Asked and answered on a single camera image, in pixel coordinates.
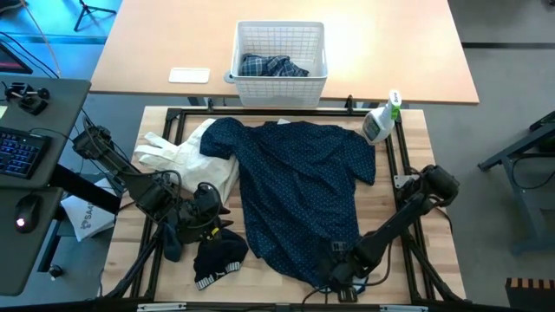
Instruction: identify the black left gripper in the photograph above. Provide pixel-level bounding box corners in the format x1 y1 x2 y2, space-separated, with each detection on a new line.
173 181 234 246

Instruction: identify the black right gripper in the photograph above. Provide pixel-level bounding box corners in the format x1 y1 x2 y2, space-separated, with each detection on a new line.
318 242 369 303

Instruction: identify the black briefs white printed waistband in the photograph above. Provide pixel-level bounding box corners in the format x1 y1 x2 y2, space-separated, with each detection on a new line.
193 228 251 291

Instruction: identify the navy dotted garment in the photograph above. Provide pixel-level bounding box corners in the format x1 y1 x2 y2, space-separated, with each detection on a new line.
199 116 377 289

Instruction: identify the blue plaid shirt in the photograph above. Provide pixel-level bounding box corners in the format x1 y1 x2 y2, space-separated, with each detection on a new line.
238 53 311 78

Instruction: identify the white plastic laundry basket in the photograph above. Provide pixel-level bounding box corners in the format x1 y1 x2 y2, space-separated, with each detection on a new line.
229 20 330 109

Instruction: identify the cream white garment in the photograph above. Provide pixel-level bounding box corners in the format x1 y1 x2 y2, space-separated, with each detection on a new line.
133 117 241 205

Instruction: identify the white paper bag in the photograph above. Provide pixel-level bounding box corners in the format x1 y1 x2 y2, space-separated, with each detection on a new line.
60 177 119 243

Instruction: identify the small white rectangular tray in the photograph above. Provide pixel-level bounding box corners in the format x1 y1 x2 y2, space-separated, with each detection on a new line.
167 67 212 85

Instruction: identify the white spray bottle green trigger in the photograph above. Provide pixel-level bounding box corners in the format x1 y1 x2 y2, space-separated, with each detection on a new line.
362 89 403 145

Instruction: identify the black box with wooden stripes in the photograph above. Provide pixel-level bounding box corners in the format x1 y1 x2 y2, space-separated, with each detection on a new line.
504 276 555 312

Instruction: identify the black computer mouse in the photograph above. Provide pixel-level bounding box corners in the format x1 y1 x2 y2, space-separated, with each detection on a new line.
13 194 43 235

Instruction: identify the grey side desk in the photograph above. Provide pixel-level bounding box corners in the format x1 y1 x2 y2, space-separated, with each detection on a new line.
0 73 92 298

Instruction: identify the black backlit keyboard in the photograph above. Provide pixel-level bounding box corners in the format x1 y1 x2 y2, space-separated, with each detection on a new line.
0 126 53 180

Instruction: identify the dark blue-grey metal stand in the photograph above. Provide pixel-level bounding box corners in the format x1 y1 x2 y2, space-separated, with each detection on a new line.
476 110 555 256

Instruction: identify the black desk clamp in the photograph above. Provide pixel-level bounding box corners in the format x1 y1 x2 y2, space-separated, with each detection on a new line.
3 81 50 116

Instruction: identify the tan wooden desk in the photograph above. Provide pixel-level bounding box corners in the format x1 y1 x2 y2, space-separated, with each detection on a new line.
89 0 480 105

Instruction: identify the black tripod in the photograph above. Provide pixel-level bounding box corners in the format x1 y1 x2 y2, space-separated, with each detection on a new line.
72 0 118 33

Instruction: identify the dark tablet screen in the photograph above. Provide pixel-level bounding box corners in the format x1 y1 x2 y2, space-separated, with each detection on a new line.
0 41 34 75

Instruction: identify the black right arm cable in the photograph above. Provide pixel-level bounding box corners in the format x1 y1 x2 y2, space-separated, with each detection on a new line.
301 242 394 304

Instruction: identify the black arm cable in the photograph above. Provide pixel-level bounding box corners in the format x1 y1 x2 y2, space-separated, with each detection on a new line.
301 242 394 304
149 169 223 230

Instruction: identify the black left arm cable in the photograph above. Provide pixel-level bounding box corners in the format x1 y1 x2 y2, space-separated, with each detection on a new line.
149 169 223 230

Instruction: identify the silver metal bracket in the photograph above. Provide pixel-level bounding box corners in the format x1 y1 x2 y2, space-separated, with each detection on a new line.
380 304 430 312
137 302 188 312

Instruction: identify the black aluminium table frame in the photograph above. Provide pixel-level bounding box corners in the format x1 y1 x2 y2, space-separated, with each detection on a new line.
102 106 464 304

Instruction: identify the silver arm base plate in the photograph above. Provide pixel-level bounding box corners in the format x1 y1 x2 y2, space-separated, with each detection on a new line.
393 172 421 191

